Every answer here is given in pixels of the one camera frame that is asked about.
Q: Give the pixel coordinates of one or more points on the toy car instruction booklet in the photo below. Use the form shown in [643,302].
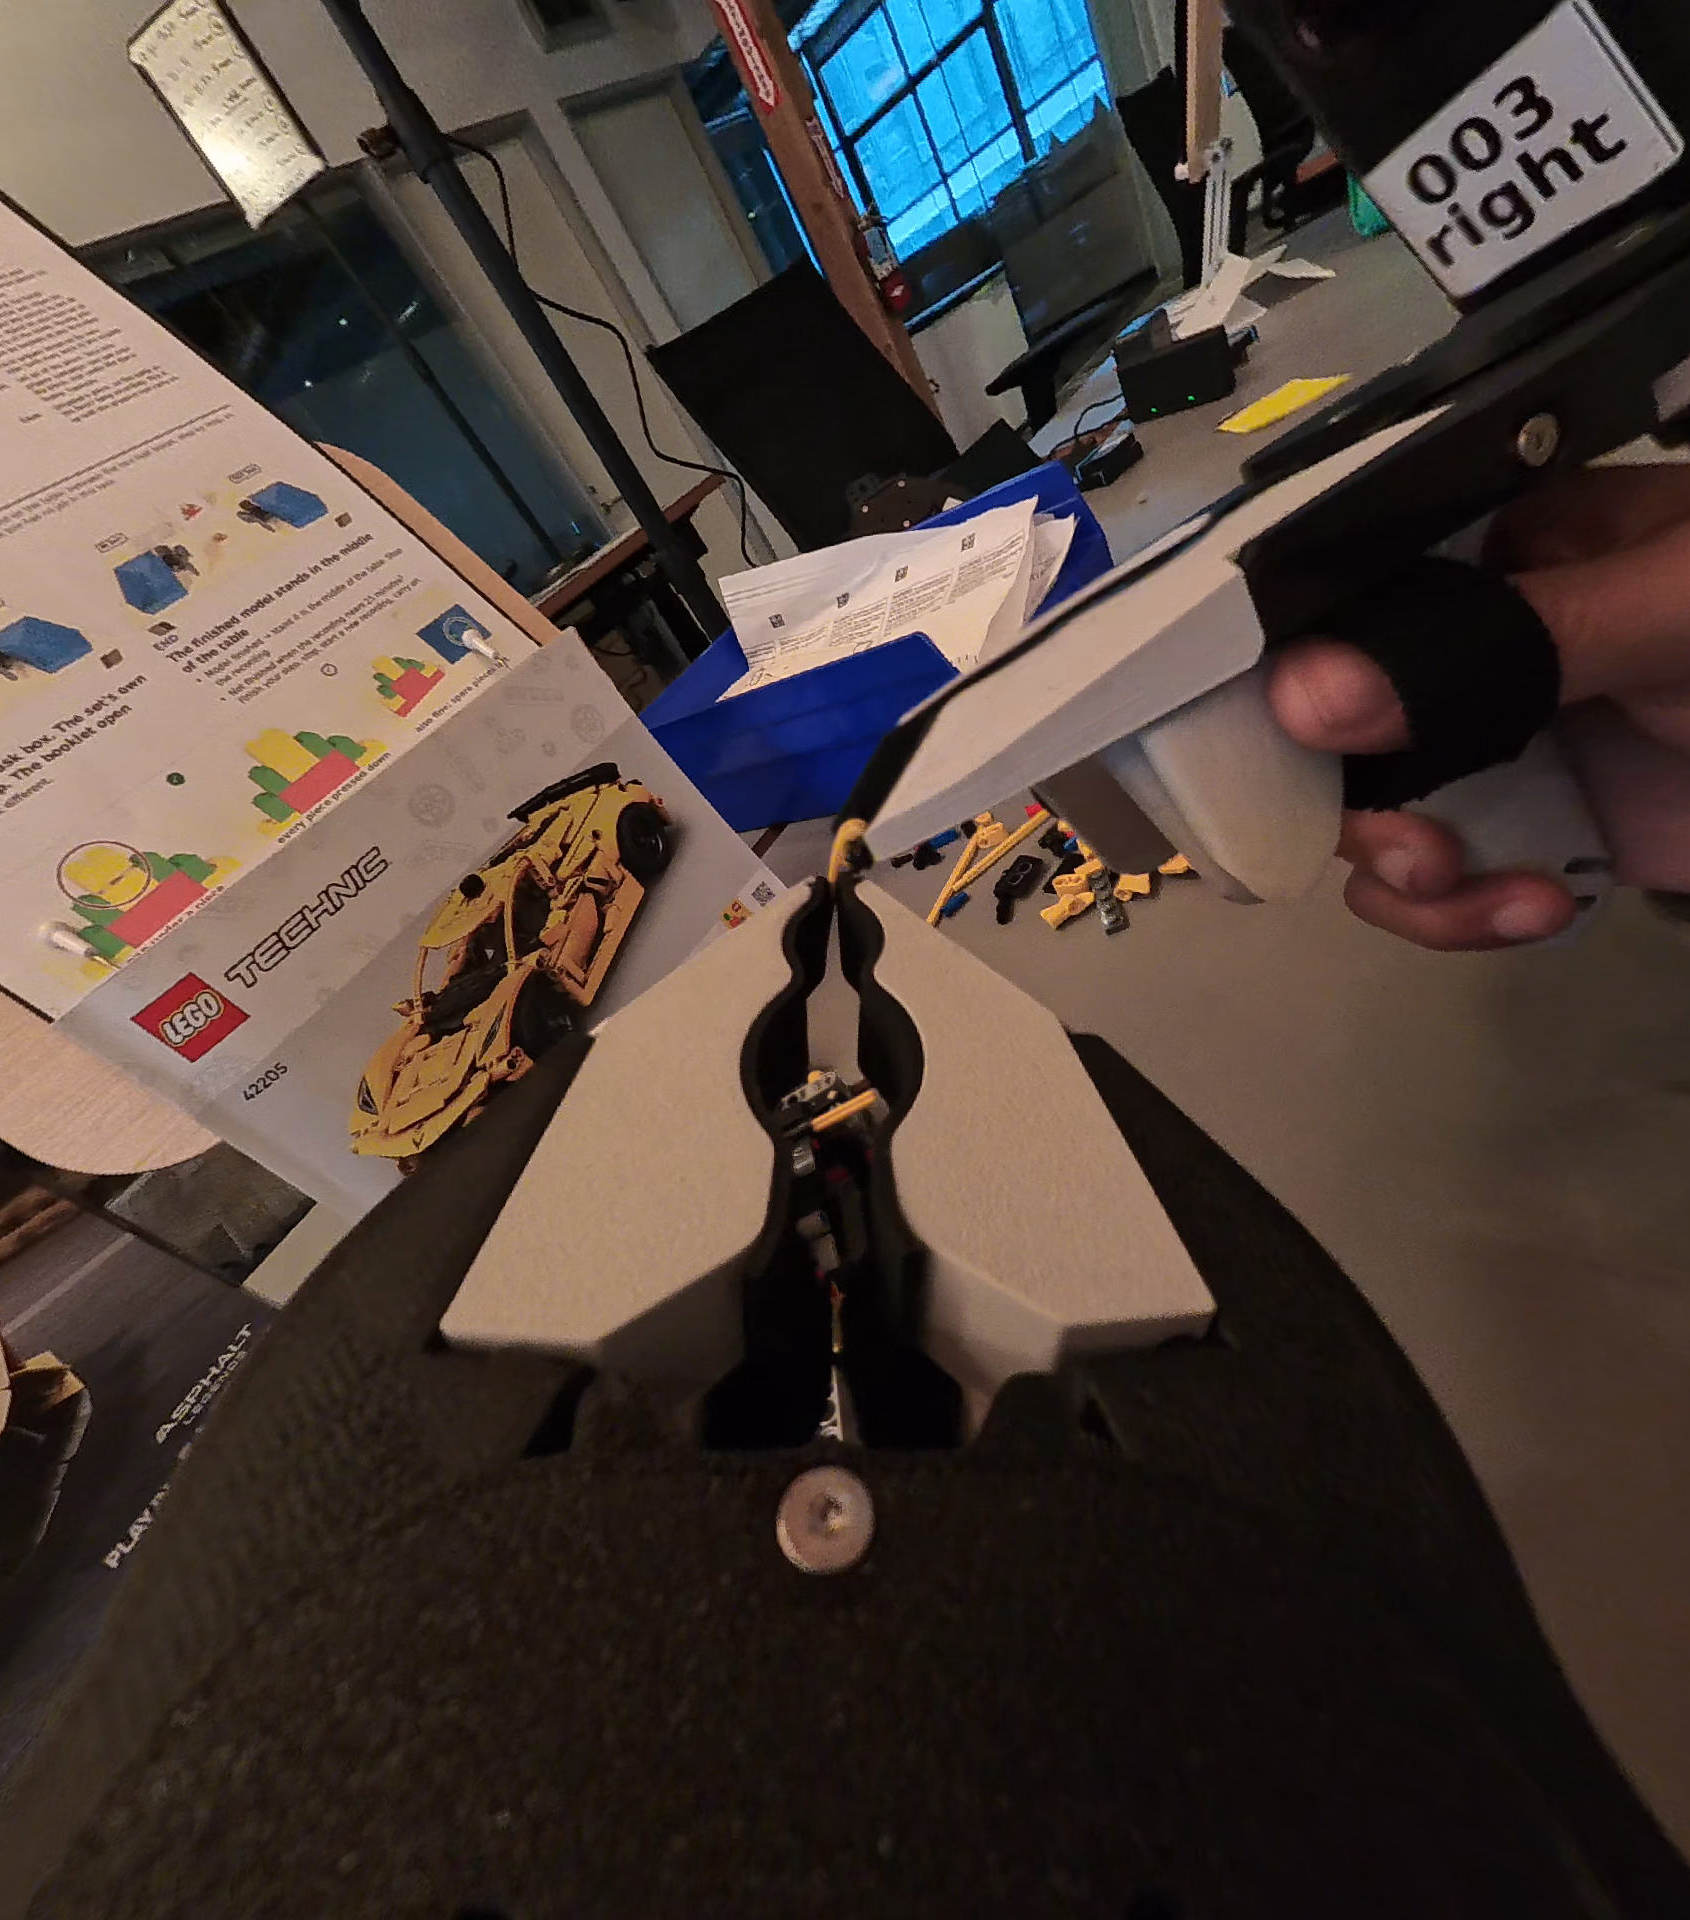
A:
[337,931]

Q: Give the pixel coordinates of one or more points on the toy car set box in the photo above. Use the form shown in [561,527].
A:
[37,1440]

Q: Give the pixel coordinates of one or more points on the black pole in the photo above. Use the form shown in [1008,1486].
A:
[487,226]

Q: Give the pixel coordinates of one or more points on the yellow sticky note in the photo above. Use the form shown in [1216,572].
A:
[1280,403]

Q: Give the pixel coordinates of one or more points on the blue plastic bin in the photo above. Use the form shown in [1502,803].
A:
[787,751]

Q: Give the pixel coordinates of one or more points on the person's right hand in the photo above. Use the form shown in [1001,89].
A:
[1687,660]

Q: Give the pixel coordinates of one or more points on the wooden post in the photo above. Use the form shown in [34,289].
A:
[816,150]

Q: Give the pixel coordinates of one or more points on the long yellow toy beam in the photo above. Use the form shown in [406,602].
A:
[846,850]

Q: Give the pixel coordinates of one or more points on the brick picture poster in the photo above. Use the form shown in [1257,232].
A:
[66,540]

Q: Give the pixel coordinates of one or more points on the pile of small toy pieces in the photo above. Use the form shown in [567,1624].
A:
[1071,876]

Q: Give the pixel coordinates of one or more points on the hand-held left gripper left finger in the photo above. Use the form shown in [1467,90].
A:
[637,1187]

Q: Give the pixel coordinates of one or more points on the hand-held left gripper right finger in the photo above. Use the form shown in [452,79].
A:
[1050,1187]

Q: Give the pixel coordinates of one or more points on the large paned window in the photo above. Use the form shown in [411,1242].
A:
[967,107]

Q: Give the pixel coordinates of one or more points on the grey desk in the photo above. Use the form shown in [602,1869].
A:
[1507,1200]

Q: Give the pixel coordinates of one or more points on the white papers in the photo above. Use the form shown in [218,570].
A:
[876,601]

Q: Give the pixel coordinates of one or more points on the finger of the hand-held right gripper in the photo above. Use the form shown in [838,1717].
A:
[1086,676]

